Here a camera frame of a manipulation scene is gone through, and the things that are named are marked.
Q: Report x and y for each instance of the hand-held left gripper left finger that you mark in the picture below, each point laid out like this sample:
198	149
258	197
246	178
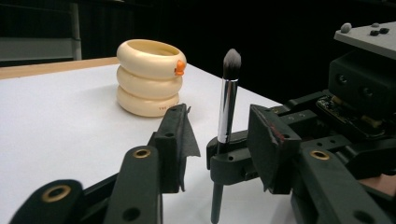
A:
171	146

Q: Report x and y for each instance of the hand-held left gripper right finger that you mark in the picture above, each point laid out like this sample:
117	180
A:
271	149

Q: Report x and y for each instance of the black makeup brush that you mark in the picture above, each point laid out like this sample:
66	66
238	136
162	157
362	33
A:
227	102

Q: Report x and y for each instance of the cream ringed brush holder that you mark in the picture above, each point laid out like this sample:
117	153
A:
146	87

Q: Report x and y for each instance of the white board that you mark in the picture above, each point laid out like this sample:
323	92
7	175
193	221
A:
62	130

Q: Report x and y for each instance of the wooden table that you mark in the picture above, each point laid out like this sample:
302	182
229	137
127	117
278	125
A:
46	68

